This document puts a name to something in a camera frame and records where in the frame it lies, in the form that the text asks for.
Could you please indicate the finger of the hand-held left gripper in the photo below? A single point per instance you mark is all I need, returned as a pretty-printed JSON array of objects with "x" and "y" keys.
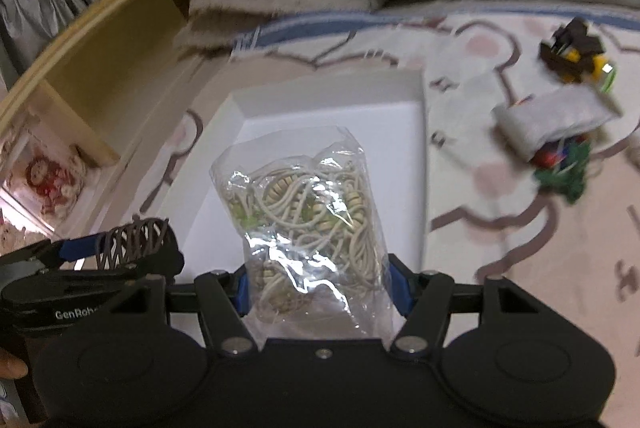
[
  {"x": 172, "y": 253},
  {"x": 75, "y": 249}
]

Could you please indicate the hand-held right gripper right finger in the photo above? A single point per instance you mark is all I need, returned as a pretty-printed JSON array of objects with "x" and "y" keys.
[{"x": 400, "y": 290}]

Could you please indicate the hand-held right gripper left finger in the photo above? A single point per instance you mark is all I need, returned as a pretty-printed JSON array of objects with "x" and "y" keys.
[{"x": 243, "y": 294}]

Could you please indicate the brown mesh hair clip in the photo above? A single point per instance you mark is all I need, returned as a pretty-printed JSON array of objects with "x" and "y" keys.
[{"x": 132, "y": 240}]

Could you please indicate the white cardboard box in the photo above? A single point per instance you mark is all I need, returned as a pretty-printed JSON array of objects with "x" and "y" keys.
[{"x": 300, "y": 108}]

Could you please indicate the colourful toy bundle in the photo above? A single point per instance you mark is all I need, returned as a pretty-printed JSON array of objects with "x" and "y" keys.
[{"x": 562, "y": 168}]

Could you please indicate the person's left hand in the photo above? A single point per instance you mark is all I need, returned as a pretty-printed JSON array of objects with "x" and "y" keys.
[{"x": 10, "y": 364}]

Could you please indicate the red figure picture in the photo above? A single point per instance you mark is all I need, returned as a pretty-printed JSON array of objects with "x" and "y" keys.
[{"x": 45, "y": 178}]

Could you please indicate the printed blanket with blue edge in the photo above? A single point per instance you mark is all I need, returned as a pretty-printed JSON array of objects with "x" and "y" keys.
[{"x": 525, "y": 233}]

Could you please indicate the wooden shelf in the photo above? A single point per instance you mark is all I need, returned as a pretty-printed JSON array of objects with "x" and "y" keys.
[{"x": 120, "y": 53}]

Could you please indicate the white folded cloth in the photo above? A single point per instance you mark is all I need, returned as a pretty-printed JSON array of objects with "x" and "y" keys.
[{"x": 550, "y": 120}]

